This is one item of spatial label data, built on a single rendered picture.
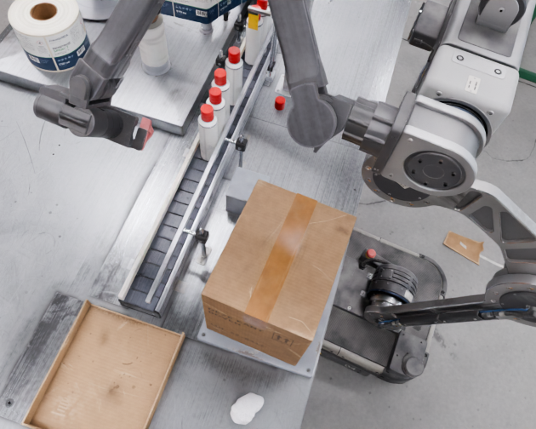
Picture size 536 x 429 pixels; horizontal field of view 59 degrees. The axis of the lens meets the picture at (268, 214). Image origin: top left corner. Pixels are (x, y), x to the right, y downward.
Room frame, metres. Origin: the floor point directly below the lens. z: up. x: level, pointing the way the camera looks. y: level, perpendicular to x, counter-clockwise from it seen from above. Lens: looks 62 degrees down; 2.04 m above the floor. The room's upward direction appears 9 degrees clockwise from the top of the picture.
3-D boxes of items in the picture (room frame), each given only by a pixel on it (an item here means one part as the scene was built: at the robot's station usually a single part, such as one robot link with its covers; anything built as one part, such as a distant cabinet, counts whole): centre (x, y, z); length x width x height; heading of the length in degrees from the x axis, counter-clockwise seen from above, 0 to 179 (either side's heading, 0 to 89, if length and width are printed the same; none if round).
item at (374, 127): (0.50, -0.14, 1.45); 0.09 x 0.08 x 0.12; 164
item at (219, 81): (0.91, 0.19, 0.98); 0.05 x 0.05 x 0.20
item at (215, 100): (0.84, 0.19, 0.98); 0.05 x 0.05 x 0.20
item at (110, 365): (0.14, 0.31, 0.85); 0.30 x 0.26 x 0.04; 170
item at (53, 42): (1.10, 0.75, 0.95); 0.20 x 0.20 x 0.14
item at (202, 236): (0.49, 0.18, 0.91); 0.07 x 0.03 x 0.16; 80
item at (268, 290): (0.40, -0.04, 0.99); 0.30 x 0.24 x 0.27; 166
